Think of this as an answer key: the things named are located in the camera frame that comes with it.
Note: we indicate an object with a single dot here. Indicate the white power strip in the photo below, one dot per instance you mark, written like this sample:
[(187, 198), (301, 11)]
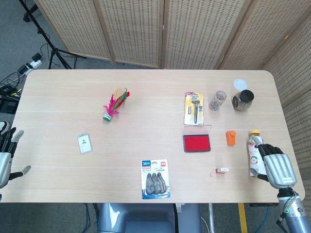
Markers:
[(34, 64)]

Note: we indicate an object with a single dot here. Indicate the clear ID badge holder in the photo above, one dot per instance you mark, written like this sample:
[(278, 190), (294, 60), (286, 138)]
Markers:
[(85, 143)]

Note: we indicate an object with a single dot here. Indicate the metal table leg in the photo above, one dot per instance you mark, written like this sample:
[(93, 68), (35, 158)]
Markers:
[(212, 218)]

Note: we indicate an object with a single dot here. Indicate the black floor box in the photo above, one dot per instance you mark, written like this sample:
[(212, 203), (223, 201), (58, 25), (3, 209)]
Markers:
[(7, 104)]

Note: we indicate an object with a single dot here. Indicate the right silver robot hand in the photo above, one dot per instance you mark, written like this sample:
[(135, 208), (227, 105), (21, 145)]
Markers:
[(279, 167)]

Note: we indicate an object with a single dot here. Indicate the red ink pad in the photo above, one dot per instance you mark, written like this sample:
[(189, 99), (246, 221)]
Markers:
[(196, 143)]

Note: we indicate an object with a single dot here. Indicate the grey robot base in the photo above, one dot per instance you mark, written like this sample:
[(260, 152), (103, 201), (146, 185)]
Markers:
[(145, 218)]

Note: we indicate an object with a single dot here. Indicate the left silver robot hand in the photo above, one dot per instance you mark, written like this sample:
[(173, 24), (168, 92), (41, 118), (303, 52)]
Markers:
[(4, 162)]

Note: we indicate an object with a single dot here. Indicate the colourful feather shuttlecock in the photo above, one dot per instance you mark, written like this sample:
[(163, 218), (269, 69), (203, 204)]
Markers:
[(114, 105)]

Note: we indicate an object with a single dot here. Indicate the dark jar with black lid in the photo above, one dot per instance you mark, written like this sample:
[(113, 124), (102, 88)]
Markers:
[(241, 100)]

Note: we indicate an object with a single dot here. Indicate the small orange box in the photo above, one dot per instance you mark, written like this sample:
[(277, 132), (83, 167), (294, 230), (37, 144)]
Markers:
[(230, 138)]

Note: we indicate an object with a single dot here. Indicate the yellow razor blister pack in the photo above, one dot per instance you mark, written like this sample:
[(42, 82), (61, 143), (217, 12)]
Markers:
[(194, 109)]

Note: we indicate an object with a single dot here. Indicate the black tripod stand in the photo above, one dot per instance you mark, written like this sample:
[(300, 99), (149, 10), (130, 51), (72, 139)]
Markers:
[(46, 41)]

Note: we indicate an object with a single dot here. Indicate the white round lid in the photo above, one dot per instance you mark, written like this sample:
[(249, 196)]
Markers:
[(240, 84)]

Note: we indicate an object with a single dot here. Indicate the correction tape blister pack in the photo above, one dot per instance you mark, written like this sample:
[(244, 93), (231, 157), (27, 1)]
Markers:
[(155, 179)]

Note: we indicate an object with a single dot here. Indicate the clear plastic jar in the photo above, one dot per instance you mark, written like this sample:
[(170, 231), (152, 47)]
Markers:
[(217, 100)]

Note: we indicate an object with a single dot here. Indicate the yellow capped drink bottle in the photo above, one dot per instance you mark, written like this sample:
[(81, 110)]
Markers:
[(253, 155)]

